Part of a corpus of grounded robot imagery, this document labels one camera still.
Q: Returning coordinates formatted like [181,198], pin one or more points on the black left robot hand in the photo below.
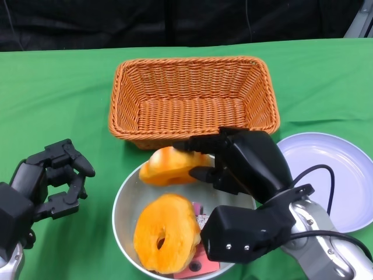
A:
[32,178]

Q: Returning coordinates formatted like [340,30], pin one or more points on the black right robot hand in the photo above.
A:
[256,163]

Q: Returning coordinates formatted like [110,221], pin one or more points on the oblong twisted bread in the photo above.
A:
[166,169]

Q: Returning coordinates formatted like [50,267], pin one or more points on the pale grey bowl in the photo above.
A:
[128,204]

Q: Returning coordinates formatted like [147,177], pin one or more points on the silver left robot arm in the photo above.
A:
[11,265]

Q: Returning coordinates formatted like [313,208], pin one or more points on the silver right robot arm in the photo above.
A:
[320,256]

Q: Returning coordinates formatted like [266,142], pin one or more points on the white lavender plate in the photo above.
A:
[329,154]

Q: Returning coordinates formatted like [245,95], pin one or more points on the magenta striped cake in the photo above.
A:
[198,208]

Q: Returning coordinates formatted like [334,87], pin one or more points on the chocolate cake slice with cherry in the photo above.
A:
[203,221]

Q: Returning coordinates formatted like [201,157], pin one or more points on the orange wicker basket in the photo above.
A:
[192,116]

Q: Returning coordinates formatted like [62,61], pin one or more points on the pink cake with blueberry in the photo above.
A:
[201,266]

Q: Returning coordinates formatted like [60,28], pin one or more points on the green tablecloth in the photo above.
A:
[58,87]

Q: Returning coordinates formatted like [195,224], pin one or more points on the black backdrop cloth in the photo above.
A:
[175,23]

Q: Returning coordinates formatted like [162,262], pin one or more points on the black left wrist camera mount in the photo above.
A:
[13,216]

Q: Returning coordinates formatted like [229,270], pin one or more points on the grey metal frame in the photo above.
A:
[361,23]

